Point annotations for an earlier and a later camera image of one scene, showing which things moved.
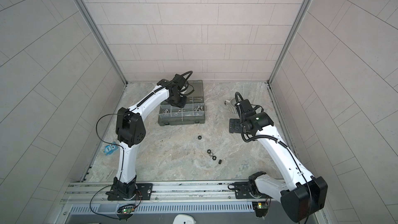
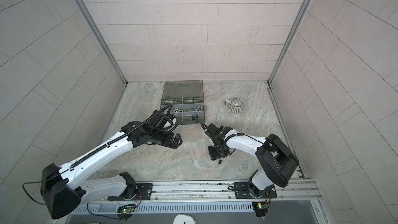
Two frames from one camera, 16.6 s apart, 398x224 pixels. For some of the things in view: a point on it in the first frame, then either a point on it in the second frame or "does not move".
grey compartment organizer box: [193, 112] does not move
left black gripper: [182, 105] to [169, 143]
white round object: [184, 219] does not move
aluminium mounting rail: [92, 198] does not move
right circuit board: [261, 208] does not move
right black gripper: [235, 127] to [212, 156]
